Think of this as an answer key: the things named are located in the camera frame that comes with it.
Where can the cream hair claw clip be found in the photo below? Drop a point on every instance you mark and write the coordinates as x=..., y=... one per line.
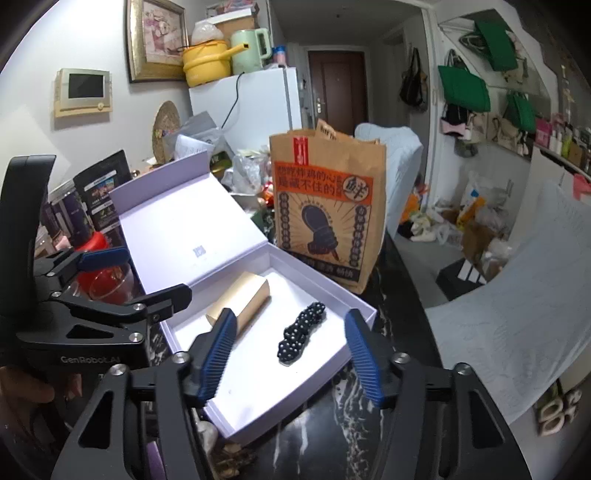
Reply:
x=207, y=433

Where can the red canister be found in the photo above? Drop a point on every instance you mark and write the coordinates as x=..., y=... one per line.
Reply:
x=96, y=242

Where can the black polka dot scrunchie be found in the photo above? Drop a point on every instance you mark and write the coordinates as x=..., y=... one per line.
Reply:
x=297, y=335

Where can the left hand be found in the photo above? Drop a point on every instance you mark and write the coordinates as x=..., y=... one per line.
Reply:
x=20, y=394

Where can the framed picture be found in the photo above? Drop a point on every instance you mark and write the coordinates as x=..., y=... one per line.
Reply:
x=155, y=34

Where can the yellow pot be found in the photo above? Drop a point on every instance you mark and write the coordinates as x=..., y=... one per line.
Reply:
x=209, y=61

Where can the black printed card stand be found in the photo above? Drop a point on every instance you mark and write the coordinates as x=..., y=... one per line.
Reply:
x=95, y=183

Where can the light blue cushion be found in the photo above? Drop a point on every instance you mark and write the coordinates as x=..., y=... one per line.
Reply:
x=523, y=329

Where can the brown door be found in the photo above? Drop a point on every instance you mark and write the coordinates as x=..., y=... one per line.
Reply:
x=339, y=88

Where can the white refrigerator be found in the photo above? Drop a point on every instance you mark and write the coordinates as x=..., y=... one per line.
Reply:
x=251, y=107

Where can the purple small box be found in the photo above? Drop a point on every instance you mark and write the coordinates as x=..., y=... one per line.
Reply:
x=155, y=467

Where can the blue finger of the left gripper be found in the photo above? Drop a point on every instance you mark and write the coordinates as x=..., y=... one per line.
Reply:
x=163, y=304
x=90, y=261

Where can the gold rectangular box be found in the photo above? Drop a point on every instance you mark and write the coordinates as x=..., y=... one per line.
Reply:
x=245, y=298

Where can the lavender open gift box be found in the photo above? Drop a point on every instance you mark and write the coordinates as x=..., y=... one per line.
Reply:
x=182, y=227

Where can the light green kettle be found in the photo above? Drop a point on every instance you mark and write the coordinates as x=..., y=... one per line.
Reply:
x=256, y=50

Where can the wall intercom panel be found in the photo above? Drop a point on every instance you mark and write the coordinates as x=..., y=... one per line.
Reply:
x=82, y=92

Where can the green tote bag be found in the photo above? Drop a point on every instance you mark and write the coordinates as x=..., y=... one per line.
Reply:
x=464, y=89
x=519, y=112

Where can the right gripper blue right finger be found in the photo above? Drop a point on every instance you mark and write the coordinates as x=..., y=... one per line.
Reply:
x=371, y=358

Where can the clear drinking glass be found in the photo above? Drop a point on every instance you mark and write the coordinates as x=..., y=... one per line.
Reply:
x=114, y=285

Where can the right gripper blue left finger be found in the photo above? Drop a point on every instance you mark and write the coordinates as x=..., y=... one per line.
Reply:
x=209, y=355

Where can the woven round mat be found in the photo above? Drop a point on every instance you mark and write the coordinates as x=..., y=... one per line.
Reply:
x=166, y=122

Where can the brown fried chicken paper bag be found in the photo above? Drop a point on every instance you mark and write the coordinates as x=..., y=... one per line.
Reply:
x=329, y=194

